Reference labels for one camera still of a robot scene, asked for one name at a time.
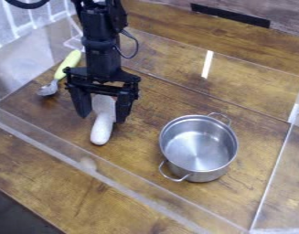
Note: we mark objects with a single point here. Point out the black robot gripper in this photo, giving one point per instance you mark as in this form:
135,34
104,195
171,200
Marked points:
101,77

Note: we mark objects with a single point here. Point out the clear acrylic enclosure wall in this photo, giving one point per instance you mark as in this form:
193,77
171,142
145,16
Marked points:
275,216

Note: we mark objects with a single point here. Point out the yellow-green handled metal spoon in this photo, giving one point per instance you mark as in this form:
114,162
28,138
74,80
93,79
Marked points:
70,61

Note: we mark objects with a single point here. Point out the silver metal pot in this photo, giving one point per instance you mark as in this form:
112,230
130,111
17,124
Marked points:
199,146

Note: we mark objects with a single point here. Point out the clear acrylic triangular stand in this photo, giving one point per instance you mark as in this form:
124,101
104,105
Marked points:
73,42

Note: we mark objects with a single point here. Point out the black strip on table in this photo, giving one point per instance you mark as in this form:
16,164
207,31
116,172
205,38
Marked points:
251,20

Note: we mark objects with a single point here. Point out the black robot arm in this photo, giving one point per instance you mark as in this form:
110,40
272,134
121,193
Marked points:
102,21

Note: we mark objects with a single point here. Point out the white plush mushroom red cap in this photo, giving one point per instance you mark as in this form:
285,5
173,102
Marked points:
102,107

